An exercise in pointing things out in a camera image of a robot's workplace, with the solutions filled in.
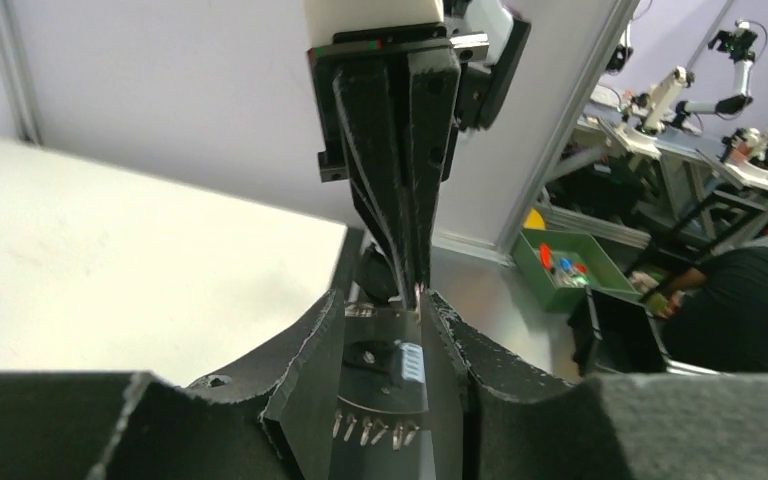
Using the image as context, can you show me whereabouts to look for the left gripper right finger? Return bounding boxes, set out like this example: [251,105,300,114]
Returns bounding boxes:
[420,290,768,479]

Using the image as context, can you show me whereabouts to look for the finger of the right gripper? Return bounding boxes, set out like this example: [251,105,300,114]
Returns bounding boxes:
[332,59,418,306]
[405,48,460,288]

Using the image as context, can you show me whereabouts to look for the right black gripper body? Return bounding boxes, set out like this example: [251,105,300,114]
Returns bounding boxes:
[308,23,490,182]

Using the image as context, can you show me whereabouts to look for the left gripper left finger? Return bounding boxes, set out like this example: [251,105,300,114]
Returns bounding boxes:
[0,290,345,479]

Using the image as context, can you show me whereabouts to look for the metal disc with keyrings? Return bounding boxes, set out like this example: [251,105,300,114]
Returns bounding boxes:
[329,302,436,479]

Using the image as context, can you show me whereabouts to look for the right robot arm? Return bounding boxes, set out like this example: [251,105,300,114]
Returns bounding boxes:
[304,1,531,308]

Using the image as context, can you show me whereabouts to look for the black parts bin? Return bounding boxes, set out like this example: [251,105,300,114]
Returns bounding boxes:
[567,287,669,377]

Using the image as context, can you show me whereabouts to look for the green parts bin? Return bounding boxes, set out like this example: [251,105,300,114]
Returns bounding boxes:
[511,228,640,313]

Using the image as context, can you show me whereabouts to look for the person in black shirt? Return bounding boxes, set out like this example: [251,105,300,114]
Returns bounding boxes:
[661,247,768,373]

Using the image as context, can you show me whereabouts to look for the background robot arms on bench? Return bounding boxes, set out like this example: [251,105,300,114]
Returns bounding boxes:
[589,19,768,193]

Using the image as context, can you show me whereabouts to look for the right aluminium frame post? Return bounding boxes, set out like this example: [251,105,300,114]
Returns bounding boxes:
[495,0,644,256]

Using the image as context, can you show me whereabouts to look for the aluminium frame post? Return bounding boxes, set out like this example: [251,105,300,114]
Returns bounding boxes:
[495,0,644,256]
[0,0,44,146]

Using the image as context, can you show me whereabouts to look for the left aluminium frame post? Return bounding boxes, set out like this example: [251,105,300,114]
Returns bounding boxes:
[0,0,44,146]

